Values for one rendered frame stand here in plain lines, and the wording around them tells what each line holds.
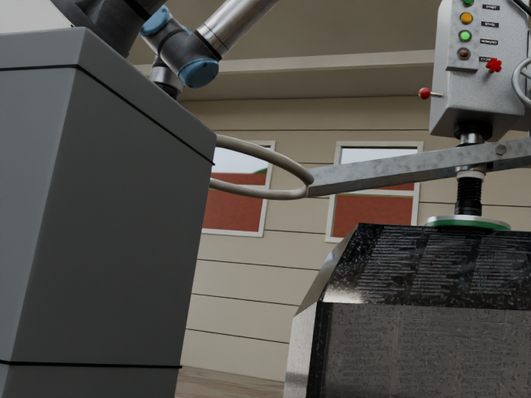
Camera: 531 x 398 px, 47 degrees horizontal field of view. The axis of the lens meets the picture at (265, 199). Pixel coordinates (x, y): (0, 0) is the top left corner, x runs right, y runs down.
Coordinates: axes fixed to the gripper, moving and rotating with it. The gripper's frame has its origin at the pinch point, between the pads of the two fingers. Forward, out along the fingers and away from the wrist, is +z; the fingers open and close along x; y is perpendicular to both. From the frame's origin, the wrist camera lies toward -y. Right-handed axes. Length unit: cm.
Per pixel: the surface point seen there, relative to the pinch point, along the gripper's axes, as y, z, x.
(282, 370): -563, 77, 374
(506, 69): 42, -45, 75
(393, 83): -468, -316, 398
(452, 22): 35, -54, 61
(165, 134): 58, 7, -11
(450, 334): 53, 26, 59
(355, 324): 39, 28, 46
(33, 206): 72, 25, -28
